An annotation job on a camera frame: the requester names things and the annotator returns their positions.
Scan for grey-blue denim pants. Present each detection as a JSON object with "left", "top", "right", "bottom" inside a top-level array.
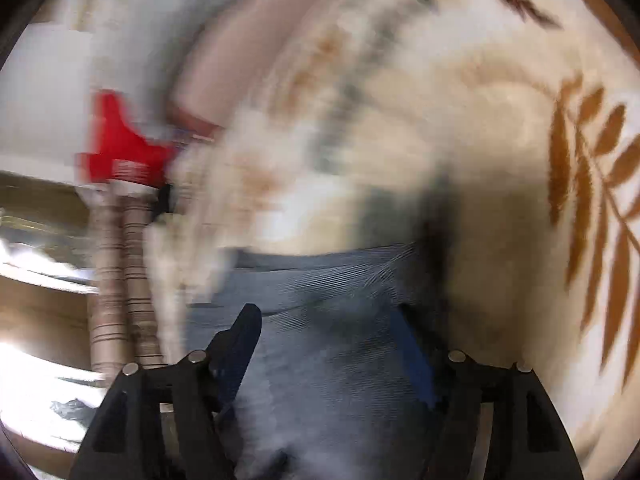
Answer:
[{"left": 186, "top": 245, "right": 431, "bottom": 479}]

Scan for brown striped folded bedding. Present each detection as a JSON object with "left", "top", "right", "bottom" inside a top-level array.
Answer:
[{"left": 88, "top": 188, "right": 165, "bottom": 384}]

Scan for red paper shopping bag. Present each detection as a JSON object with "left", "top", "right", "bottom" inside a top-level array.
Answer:
[{"left": 77, "top": 90, "right": 175, "bottom": 188}]

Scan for leaf-print fleece blanket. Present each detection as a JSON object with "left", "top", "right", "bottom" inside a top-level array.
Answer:
[{"left": 146, "top": 0, "right": 639, "bottom": 479}]

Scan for pink-brown bolster cushion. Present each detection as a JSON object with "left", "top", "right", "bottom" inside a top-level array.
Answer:
[{"left": 167, "top": 0, "right": 317, "bottom": 136}]

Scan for grey quilted pillow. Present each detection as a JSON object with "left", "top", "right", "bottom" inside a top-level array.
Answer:
[{"left": 90, "top": 0, "right": 234, "bottom": 140}]

